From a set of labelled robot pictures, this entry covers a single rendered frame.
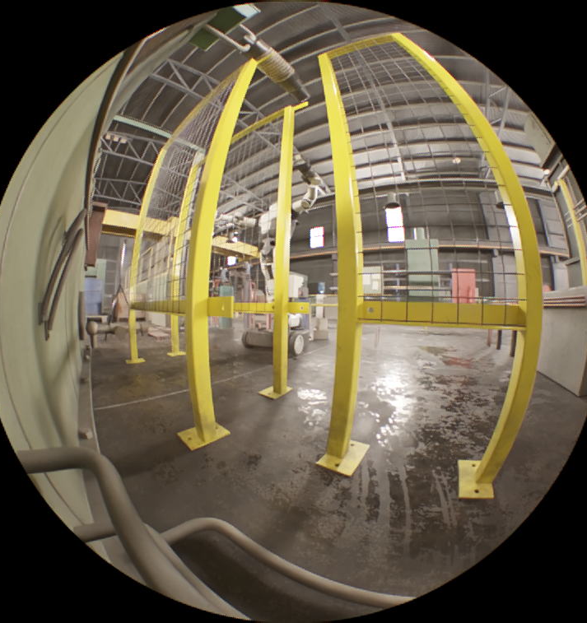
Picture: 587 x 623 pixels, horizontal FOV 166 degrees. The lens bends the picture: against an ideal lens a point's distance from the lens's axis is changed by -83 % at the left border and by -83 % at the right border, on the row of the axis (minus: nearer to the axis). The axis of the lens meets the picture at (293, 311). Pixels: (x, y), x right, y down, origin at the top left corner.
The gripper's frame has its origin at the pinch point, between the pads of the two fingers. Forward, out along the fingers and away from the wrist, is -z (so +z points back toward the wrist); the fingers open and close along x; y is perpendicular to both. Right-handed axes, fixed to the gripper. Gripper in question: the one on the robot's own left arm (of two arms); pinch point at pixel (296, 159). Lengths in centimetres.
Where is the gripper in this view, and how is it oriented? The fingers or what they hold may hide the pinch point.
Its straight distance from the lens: 137.1
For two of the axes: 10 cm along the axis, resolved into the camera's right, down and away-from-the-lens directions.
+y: 0.2, -10.0, -0.2
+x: -8.5, -0.3, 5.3
